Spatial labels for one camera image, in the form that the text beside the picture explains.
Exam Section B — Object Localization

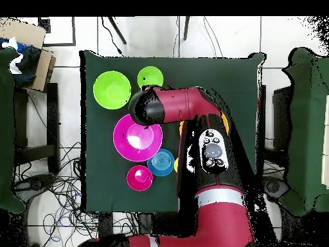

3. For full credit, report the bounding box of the dark blue bowl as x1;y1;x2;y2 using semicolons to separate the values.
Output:
147;148;175;178

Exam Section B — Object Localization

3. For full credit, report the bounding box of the large pink bowl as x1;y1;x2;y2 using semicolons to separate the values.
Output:
112;113;164;163

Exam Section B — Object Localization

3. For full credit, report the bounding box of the small red bowl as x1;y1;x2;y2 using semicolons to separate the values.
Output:
126;165;154;192

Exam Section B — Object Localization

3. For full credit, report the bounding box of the small green bowl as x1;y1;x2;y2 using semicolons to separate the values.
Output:
136;66;165;89

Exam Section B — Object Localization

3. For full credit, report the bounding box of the large orange bowl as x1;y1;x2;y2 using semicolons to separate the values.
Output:
179;111;229;136

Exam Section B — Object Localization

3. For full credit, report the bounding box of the large green bowl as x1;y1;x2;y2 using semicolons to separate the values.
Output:
93;70;132;111

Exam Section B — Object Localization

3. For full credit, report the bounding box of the dark green tablecloth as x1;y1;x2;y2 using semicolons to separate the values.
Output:
278;46;329;217
0;47;26;214
79;50;267;215

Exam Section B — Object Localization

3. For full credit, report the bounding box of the black tripod leg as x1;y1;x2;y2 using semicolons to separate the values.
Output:
182;16;191;41
107;16;127;45

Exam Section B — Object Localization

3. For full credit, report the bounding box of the black stool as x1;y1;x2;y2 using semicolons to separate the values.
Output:
12;82;61;174

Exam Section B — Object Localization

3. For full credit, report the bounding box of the black cabinet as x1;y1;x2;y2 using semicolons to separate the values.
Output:
272;86;292;150

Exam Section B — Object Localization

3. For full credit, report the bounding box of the blue and black bag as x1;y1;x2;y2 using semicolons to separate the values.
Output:
0;37;42;88

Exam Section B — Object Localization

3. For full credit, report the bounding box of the cardboard box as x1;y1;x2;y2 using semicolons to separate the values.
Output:
0;17;57;92

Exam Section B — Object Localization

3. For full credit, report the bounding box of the black floor cable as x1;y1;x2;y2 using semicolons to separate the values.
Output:
100;16;125;57

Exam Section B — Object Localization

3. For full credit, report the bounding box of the black frame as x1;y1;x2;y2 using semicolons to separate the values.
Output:
37;16;77;48

